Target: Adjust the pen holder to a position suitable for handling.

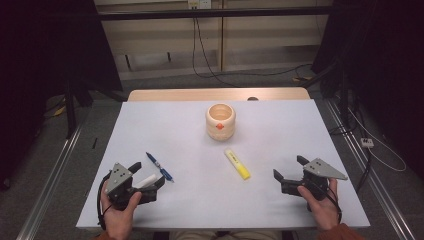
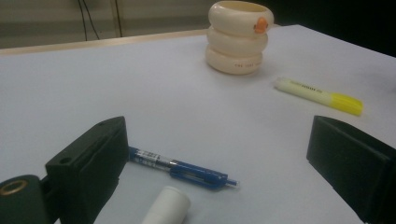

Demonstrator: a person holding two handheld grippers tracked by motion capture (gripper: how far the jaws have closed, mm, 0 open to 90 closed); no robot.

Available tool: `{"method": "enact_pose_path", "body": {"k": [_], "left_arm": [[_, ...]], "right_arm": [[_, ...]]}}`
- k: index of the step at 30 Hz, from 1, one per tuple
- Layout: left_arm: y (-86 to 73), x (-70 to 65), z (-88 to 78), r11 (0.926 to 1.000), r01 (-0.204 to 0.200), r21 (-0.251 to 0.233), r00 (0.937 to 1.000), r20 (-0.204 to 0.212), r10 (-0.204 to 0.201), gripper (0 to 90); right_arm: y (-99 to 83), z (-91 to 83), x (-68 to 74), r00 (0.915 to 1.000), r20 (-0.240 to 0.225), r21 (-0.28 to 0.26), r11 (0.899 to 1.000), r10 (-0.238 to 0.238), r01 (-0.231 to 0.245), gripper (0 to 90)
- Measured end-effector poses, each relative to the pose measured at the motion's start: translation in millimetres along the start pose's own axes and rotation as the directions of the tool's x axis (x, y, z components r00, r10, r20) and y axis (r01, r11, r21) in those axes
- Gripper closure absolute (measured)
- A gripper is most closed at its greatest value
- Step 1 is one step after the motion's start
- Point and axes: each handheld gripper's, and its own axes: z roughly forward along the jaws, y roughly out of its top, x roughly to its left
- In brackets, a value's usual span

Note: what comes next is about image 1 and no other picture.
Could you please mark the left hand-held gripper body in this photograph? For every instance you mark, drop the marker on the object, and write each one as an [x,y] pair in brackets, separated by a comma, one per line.
[118,178]

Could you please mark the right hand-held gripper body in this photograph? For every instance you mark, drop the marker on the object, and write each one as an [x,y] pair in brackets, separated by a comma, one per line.
[320,170]

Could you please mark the white cylindrical marker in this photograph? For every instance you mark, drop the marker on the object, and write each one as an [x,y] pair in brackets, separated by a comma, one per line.
[145,182]

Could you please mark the blue pen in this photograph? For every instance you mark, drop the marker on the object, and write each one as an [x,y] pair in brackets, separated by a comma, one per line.
[160,166]

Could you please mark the yellow highlighter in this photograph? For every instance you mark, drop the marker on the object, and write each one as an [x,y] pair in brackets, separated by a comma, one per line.
[237,164]

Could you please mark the cream ribbed pen holder cup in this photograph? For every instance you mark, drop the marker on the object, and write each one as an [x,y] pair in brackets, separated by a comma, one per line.
[220,128]

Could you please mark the person's right hand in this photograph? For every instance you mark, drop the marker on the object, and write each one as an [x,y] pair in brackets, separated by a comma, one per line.
[325,210]

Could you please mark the person's left hand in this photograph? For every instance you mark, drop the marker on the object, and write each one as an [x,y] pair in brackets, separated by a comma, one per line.
[118,220]

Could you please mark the white power strip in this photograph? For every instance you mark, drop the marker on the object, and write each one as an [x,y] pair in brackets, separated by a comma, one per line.
[367,142]

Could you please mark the black metal stand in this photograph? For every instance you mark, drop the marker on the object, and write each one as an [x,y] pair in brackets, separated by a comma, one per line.
[70,110]

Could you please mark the light wooden table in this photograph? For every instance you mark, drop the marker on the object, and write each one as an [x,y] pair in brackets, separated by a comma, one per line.
[200,94]

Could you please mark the black curtain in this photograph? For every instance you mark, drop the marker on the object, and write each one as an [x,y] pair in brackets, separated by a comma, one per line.
[40,66]
[383,66]

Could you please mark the black horizontal bar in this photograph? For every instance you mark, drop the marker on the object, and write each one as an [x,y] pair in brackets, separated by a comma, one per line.
[216,13]

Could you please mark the aluminium floor rail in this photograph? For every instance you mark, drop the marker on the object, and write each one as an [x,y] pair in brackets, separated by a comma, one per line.
[46,186]
[373,173]

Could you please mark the white wall power outlet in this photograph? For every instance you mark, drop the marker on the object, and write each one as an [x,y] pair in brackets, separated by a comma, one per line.
[199,3]

